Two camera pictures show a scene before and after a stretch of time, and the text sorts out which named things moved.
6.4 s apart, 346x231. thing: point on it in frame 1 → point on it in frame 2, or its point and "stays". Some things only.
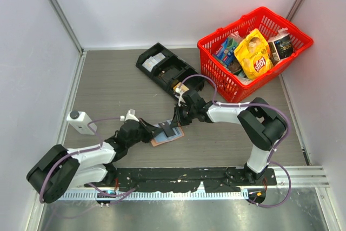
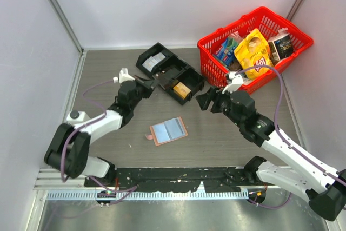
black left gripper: (150, 130) → (148, 85)
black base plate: (175, 179) stays
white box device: (80, 120) stays
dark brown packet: (234, 67) stays
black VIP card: (168, 130) → (164, 83)
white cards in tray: (149, 63) stays
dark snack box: (281, 48) stays
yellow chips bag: (254, 54) stays
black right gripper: (177, 121) → (204, 99)
